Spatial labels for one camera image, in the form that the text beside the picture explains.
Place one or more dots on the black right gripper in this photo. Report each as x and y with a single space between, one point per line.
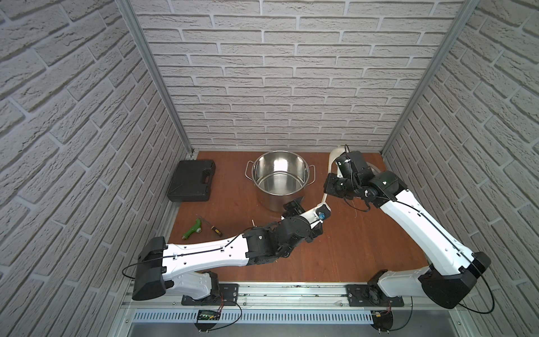
328 183

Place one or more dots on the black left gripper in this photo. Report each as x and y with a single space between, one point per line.
296 208

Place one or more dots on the stainless steel pot lid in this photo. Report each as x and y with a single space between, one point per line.
375 170

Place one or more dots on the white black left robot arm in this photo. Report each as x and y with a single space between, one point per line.
186 269

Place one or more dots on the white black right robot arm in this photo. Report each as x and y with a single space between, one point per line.
453 269

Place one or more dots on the yellow black screwdriver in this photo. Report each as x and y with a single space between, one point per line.
212 227

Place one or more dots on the black plastic tool case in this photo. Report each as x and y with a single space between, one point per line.
191 181

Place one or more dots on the right controller board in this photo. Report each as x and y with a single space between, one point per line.
382 321

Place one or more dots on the left controller board with display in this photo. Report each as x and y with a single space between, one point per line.
207 319

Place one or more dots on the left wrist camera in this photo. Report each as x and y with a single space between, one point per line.
321 212

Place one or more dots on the aluminium front rail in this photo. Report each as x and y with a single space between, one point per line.
288 296

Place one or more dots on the green plastic hose nozzle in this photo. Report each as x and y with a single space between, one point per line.
196 228

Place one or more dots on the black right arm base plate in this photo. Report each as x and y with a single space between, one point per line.
369 296

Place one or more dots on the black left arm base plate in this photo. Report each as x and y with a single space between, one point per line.
226 294

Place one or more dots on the white vented cable duct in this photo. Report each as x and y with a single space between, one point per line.
251 316

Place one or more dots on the aluminium corner post right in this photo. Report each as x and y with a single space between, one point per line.
456 28

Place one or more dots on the aluminium corner post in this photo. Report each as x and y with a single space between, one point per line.
137 32
456 28

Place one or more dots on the aluminium corner post left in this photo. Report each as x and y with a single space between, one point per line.
137 32

